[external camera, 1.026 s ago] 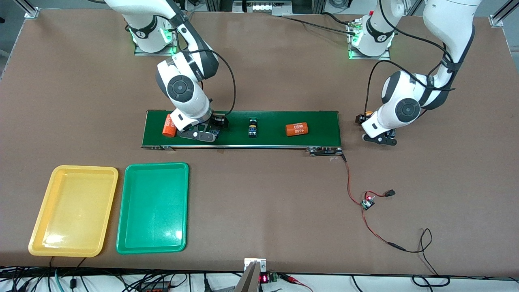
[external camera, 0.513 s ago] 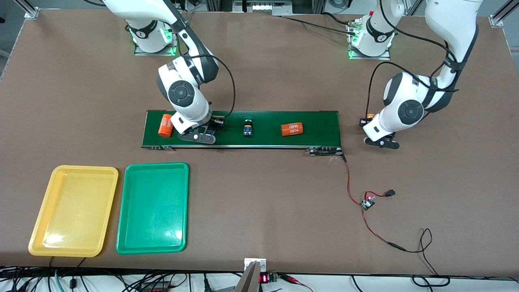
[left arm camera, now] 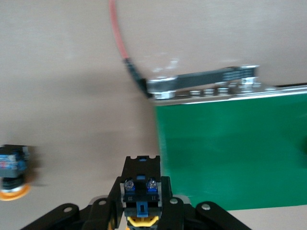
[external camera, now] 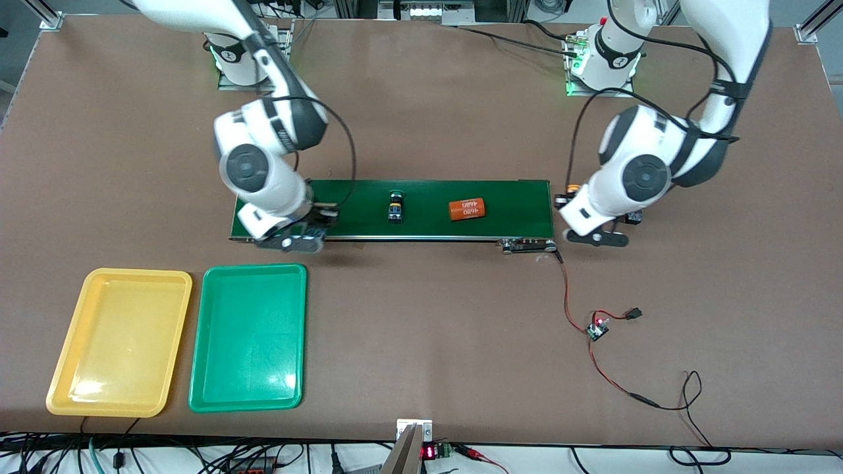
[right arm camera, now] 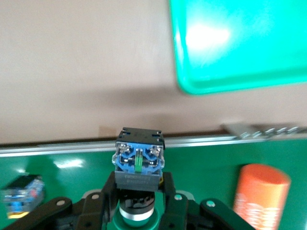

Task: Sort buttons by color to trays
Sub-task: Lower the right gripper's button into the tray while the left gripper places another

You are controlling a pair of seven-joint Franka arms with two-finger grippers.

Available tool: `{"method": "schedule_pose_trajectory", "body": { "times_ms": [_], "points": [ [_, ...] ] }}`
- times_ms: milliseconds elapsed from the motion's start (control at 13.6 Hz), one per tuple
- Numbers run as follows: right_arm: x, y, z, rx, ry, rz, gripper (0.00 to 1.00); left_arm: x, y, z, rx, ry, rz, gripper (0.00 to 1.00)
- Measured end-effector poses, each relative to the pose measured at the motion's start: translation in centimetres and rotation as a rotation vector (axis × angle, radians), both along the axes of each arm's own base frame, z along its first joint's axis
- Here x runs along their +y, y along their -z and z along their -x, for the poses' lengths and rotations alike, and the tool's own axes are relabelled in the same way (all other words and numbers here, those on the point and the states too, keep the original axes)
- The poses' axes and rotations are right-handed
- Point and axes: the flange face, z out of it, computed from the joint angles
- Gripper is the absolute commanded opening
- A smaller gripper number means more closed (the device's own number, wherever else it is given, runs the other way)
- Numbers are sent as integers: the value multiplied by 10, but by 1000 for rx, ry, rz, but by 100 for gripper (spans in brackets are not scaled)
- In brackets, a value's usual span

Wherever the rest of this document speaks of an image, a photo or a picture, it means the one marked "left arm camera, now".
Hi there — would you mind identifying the yellow push button switch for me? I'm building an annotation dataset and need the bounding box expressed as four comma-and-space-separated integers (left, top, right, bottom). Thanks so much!
0, 144, 32, 201
121, 155, 164, 230

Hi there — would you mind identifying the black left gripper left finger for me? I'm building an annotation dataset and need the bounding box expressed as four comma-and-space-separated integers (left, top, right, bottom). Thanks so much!
23, 176, 125, 230

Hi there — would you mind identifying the green conveyor belt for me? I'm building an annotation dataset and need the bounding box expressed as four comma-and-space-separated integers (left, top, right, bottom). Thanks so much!
146, 64, 307, 212

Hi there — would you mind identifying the red black motor wire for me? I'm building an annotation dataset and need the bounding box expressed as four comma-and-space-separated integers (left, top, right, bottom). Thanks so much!
107, 0, 154, 99

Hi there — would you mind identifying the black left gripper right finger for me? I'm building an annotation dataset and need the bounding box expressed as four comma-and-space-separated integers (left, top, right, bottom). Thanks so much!
159, 176, 252, 230

